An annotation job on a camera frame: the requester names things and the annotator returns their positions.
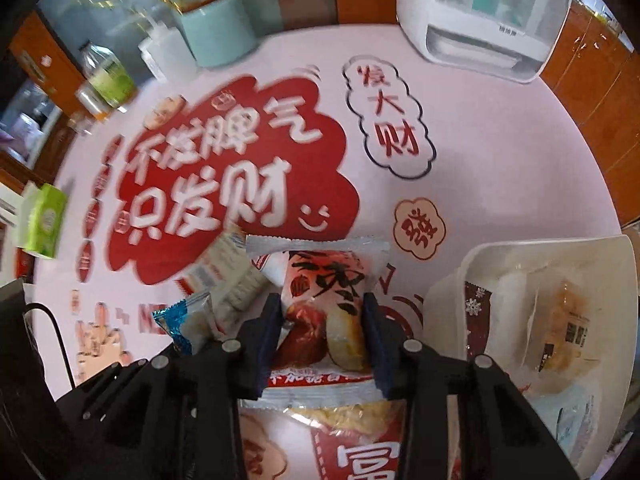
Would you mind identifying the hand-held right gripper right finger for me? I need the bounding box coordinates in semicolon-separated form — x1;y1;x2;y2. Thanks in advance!
362;291;581;480

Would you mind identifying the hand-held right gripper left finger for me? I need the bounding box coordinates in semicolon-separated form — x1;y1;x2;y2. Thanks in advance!
55;292;286;480

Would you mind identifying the white red date cake packet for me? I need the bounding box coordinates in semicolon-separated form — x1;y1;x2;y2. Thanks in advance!
245;234;392;408

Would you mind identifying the white beige snack packet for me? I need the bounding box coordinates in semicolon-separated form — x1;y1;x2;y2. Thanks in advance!
492;265;538;356

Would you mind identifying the clear cracker snack packet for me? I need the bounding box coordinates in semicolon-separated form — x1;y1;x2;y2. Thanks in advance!
530;277;608;376

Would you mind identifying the white plastic storage bin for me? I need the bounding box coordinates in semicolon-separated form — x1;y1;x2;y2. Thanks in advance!
422;234;638;480

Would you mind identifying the yellow noodle snack packet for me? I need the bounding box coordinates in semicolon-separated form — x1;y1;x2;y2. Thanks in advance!
282;399;408;441

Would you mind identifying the white blue striped snack packet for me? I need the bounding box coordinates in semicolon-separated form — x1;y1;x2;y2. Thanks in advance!
182;225;271;333

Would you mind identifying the bright blue snack packet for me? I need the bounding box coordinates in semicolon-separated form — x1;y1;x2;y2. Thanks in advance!
152;292;226;357

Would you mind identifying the green tissue box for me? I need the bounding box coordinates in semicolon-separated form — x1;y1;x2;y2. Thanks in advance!
12;182;68;260

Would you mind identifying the small glass jar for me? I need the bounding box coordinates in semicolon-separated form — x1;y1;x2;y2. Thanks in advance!
75;85;113;121

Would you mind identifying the clear bottle with green label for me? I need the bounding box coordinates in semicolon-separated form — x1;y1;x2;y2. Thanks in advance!
80;42;138;111

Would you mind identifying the white squeeze bottle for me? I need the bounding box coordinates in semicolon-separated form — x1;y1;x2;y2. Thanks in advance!
137;25;198;81

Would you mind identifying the teal canister with wooden lid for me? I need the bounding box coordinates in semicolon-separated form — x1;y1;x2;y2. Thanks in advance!
172;0;258;68

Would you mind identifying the white cosmetic organizer box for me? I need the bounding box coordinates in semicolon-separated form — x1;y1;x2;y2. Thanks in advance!
397;0;573;85

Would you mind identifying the wooden cabinet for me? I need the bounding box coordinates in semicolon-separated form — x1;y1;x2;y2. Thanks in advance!
542;0;640;231

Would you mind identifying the black cable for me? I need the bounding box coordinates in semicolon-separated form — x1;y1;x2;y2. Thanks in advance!
22;301;76;391

